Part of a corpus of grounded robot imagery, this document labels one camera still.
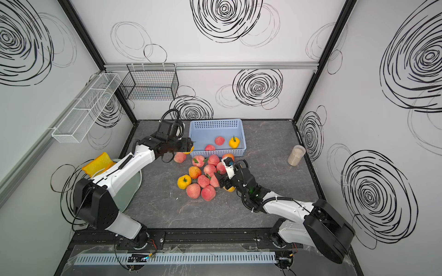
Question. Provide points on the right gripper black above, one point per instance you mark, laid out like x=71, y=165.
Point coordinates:
x=223, y=179

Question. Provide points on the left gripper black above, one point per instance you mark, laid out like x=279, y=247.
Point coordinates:
x=186, y=145

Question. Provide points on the yellow peach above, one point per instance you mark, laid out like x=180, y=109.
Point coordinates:
x=190, y=151
x=184, y=181
x=231, y=189
x=234, y=142

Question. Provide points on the light blue plastic basket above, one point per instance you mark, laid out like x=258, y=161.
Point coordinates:
x=204, y=132

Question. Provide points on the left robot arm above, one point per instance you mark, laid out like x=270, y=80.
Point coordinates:
x=94, y=197

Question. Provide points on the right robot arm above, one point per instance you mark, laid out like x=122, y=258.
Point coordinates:
x=315, y=224

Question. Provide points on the orange peach top right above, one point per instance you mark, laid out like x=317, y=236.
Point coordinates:
x=231, y=156

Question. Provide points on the pink peach with leaf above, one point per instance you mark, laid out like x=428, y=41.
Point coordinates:
x=198, y=161

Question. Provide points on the mint green toaster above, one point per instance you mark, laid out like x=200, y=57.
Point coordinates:
x=126, y=194

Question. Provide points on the yellow toast slice rear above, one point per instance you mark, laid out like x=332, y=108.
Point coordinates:
x=98, y=165

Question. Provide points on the frosted plastic cup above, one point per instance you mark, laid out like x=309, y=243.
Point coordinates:
x=297, y=153

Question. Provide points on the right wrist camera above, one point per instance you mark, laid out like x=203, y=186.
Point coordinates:
x=230, y=167

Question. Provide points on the black wire wall basket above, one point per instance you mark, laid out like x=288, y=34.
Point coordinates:
x=150, y=82

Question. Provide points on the grey slotted cable duct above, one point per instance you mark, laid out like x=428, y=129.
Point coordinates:
x=90, y=259

